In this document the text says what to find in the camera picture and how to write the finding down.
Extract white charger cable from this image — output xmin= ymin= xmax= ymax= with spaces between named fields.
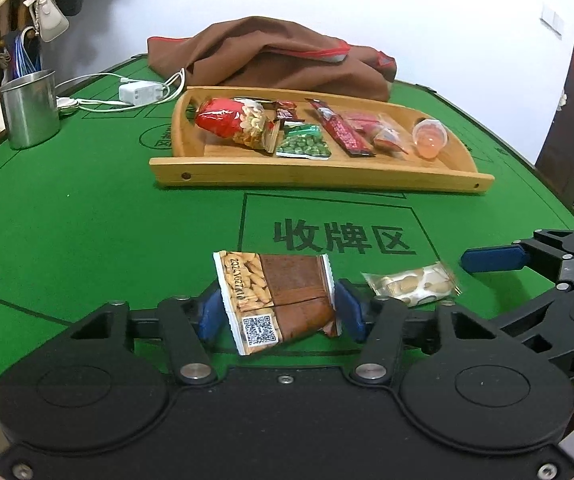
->
xmin=57 ymin=67 xmax=188 ymax=113

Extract dark red snack packet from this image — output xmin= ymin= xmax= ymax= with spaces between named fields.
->
xmin=273 ymin=101 xmax=298 ymax=133

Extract small white purse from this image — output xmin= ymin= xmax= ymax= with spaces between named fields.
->
xmin=23 ymin=0 xmax=70 ymax=43

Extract brown cloth bag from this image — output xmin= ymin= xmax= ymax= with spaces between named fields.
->
xmin=147 ymin=16 xmax=398 ymax=102

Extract long red snack packet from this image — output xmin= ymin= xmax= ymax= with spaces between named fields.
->
xmin=307 ymin=99 xmax=378 ymax=158

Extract green pea packet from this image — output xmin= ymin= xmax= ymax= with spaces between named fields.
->
xmin=276 ymin=124 xmax=332 ymax=160

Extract red cracker packet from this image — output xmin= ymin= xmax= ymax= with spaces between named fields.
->
xmin=339 ymin=110 xmax=382 ymax=133

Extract wooden tray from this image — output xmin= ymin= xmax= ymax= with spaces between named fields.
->
xmin=149 ymin=86 xmax=496 ymax=195

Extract orange jelly cup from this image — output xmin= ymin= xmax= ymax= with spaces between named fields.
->
xmin=413 ymin=117 xmax=450 ymax=161

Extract pink pastry packet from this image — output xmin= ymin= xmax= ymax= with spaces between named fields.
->
xmin=373 ymin=114 xmax=412 ymax=160

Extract white charger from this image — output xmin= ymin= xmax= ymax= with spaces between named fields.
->
xmin=118 ymin=80 xmax=162 ymax=106

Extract clear nougat packet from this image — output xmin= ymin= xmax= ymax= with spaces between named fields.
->
xmin=361 ymin=261 xmax=462 ymax=307

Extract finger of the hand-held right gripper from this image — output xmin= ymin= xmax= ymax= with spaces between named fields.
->
xmin=461 ymin=229 xmax=574 ymax=287
xmin=497 ymin=286 xmax=574 ymax=377

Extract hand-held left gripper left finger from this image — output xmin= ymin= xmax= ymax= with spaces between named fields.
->
xmin=54 ymin=284 xmax=228 ymax=387

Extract steel cup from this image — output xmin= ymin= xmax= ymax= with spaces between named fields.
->
xmin=0 ymin=71 xmax=62 ymax=150

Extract white wall switch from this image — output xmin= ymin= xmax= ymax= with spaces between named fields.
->
xmin=541 ymin=4 xmax=565 ymax=37

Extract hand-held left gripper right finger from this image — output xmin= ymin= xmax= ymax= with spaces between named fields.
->
xmin=333 ymin=280 xmax=520 ymax=387

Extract blue cords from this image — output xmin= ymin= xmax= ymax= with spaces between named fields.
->
xmin=14 ymin=30 xmax=42 ymax=78

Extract brown peanut packet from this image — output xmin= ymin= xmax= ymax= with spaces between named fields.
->
xmin=213 ymin=250 xmax=340 ymax=357

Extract red nut packet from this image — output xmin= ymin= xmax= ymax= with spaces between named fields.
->
xmin=194 ymin=97 xmax=280 ymax=153

